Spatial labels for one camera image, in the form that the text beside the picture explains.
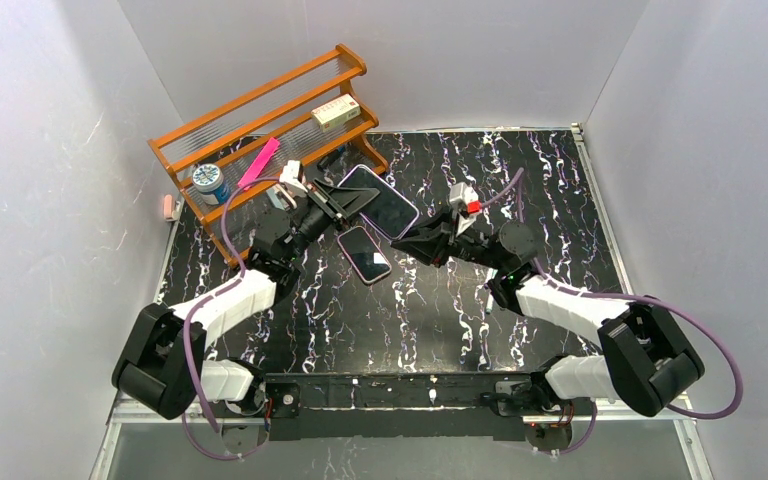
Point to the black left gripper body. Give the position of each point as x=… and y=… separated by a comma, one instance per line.
x=325, y=206

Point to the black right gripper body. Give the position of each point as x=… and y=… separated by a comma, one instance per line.
x=448, y=234

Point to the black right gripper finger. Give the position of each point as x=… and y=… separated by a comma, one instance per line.
x=427, y=253
x=427, y=234

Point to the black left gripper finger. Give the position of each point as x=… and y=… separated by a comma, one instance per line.
x=349, y=206
x=340, y=192

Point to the black smartphone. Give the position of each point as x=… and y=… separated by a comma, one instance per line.
x=387, y=202

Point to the lilac phone case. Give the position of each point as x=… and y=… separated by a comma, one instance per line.
x=394, y=233

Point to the black phone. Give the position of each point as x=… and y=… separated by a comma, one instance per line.
x=364, y=255

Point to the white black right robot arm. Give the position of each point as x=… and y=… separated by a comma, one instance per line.
x=645, y=359

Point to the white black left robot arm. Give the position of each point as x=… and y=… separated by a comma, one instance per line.
x=163, y=364

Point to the dark marker on shelf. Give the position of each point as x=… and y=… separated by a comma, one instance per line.
x=332, y=156

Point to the green tipped white pen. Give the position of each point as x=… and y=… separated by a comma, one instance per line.
x=489, y=304

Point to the pink flat bar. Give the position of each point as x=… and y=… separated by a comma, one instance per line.
x=260, y=162

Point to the orange wooden shelf rack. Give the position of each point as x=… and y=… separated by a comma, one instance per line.
x=258, y=132

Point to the cream cardboard box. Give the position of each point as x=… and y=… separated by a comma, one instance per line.
x=336, y=112

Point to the blue lidded jar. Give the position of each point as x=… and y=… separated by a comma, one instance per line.
x=209, y=181

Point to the pink eraser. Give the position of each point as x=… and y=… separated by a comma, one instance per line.
x=168, y=208

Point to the black base bar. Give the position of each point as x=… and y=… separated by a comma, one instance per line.
x=499, y=405

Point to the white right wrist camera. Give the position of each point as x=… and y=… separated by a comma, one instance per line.
x=465, y=206

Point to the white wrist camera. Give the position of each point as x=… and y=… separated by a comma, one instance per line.
x=465, y=206
x=292, y=179

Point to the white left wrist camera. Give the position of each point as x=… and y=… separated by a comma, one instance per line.
x=292, y=179

